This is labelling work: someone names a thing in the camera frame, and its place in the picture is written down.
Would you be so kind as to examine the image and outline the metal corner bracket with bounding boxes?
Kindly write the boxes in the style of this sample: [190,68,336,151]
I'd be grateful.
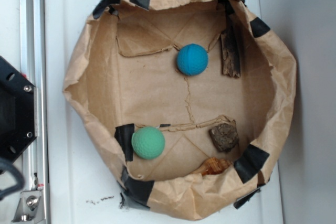
[11,190,45,223]

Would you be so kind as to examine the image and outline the brown rock chunk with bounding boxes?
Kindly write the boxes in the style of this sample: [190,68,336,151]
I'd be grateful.
[209,123,239,153]

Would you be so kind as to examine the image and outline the white tray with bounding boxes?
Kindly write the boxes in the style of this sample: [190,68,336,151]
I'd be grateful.
[43,0,286,224]

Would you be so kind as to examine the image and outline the long dark bark piece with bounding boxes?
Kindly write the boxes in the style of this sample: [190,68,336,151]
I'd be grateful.
[220,16,241,78]

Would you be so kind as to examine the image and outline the orange wood piece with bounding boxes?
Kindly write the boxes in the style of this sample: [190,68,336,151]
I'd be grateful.
[191,157,233,176]

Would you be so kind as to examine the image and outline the aluminium frame rail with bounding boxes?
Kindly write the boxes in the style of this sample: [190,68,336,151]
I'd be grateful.
[20,0,51,223]

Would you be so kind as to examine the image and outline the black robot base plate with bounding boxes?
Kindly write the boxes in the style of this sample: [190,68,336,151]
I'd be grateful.
[1,57,36,163]

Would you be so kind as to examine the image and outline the brown paper bag bin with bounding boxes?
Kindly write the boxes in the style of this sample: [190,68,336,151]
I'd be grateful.
[64,0,297,220]

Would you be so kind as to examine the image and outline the grey braided cable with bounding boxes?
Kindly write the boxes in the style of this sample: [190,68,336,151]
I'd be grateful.
[0,157,26,200]

